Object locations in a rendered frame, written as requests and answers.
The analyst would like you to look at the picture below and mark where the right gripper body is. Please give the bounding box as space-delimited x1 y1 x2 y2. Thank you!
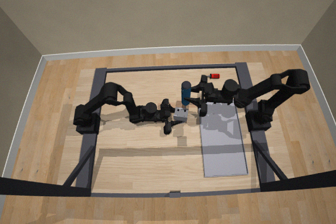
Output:
199 75 221 117

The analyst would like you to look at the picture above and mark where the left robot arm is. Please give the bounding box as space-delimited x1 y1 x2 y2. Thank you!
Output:
73 82 171 127

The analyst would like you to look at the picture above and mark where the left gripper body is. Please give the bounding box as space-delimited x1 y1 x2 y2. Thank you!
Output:
154 99 172 134

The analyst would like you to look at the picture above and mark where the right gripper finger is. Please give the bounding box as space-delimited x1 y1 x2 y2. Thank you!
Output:
184 97 201 109
191 82 201 93

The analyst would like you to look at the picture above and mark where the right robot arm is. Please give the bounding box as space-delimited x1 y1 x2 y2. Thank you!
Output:
204 69 310 124

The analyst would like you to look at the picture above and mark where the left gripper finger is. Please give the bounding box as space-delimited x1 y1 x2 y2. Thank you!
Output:
171 120 182 127
169 104 175 113

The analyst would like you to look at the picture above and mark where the grey metal l-bracket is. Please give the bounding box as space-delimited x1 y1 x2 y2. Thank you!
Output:
173 107 188 121

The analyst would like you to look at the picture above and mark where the red screwdriver handle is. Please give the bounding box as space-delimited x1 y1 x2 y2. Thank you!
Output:
208 74 220 79

